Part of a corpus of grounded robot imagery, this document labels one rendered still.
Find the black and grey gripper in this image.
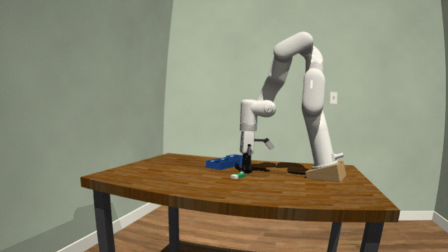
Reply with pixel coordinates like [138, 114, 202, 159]
[239, 130, 257, 170]

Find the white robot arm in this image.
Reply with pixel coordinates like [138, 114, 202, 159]
[240, 32, 343, 169]

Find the blue three-compartment bin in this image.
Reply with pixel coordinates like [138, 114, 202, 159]
[206, 155, 243, 170]

